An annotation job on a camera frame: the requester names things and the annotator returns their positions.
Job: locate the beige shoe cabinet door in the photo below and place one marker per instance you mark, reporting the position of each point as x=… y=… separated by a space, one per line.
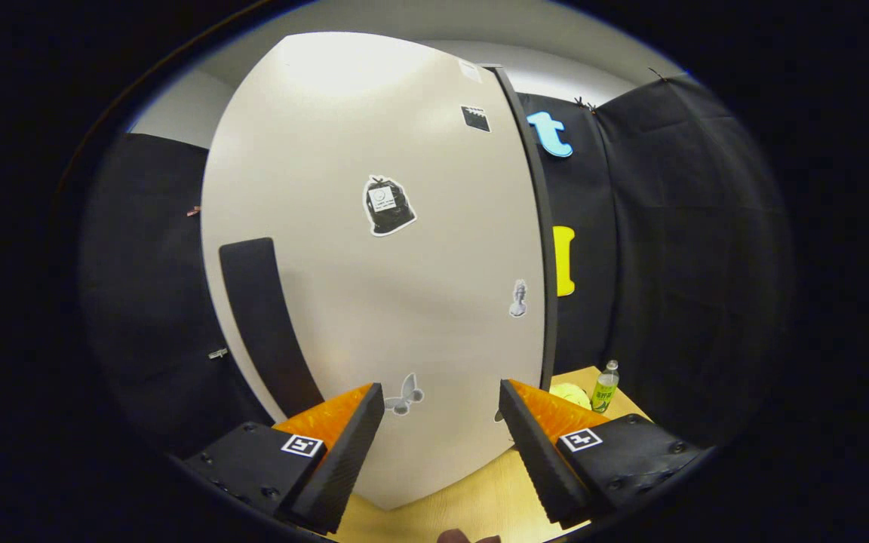
x=404 y=302

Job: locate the pale yellow round object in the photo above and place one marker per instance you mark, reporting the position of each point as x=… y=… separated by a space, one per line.
x=570 y=394

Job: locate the black cloth clip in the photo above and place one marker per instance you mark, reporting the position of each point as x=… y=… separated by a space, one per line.
x=658 y=74
x=582 y=102

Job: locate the green drink bottle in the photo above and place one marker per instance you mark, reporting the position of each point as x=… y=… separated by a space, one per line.
x=605 y=386

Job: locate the black backdrop cloth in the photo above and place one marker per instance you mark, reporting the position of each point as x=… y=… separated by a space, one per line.
x=691 y=264

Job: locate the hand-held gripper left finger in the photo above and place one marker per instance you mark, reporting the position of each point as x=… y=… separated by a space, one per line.
x=344 y=460

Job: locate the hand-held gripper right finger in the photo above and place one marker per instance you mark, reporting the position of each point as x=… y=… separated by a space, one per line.
x=536 y=460

